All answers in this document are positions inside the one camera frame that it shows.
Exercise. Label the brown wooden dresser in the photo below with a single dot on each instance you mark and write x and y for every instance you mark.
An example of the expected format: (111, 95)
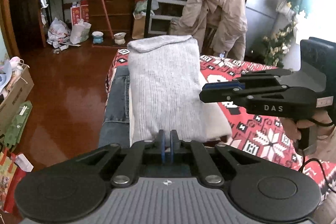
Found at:
(118, 16)

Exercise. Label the red gift bag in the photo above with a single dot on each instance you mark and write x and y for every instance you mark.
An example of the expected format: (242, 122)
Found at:
(13, 184)

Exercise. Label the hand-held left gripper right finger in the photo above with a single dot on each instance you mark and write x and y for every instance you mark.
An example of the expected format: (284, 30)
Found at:
(173, 146)

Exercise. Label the white red plastic bag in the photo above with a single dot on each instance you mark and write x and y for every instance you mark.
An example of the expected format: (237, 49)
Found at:
(58, 32)

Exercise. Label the white drawer unit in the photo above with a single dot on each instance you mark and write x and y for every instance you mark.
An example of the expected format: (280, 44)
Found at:
(168, 8)

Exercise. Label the red cardboard box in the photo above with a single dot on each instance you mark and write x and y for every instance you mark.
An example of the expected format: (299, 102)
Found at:
(78, 12)

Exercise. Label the red patterned blanket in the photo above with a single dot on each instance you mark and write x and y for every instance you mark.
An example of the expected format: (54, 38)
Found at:
(262, 134)

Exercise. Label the green gift bag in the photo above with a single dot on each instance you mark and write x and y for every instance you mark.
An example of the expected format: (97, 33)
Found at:
(17, 124)

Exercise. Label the person's right forearm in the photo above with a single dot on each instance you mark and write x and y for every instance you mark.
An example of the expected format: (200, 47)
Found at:
(328, 150)

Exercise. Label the beige jacket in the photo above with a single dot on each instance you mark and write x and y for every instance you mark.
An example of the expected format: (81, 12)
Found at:
(218, 16)

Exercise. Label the blue pet bowl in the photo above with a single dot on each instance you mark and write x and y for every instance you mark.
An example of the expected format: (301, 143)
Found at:
(98, 37)

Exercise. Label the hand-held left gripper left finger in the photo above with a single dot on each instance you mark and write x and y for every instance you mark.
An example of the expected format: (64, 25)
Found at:
(162, 146)

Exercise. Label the white green plastic bag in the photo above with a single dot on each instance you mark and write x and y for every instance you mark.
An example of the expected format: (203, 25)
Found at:
(80, 32)

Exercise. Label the white folded garment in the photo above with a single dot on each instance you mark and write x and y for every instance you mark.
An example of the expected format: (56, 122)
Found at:
(215, 124)

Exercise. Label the grey polo shirt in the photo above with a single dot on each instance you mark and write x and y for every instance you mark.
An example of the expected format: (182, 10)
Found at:
(162, 82)

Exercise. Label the small christmas tree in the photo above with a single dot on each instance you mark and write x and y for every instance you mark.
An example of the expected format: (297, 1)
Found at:
(278, 48)

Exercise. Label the person's right hand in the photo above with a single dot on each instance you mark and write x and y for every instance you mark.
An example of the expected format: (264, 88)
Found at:
(290, 128)

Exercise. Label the white pet bowl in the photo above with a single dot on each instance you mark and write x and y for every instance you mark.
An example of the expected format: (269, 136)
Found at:
(120, 38)

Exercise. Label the yellow paper bag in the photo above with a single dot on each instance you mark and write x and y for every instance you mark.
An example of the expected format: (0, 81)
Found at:
(138, 27)

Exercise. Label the folded blue jeans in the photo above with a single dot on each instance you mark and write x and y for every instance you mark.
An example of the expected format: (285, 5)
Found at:
(115, 113)

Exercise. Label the black frame desk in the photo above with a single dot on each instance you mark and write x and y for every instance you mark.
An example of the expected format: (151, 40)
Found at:
(63, 3)

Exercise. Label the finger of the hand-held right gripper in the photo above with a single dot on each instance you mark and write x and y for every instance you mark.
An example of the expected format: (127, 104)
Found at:
(223, 86)
(218, 96)

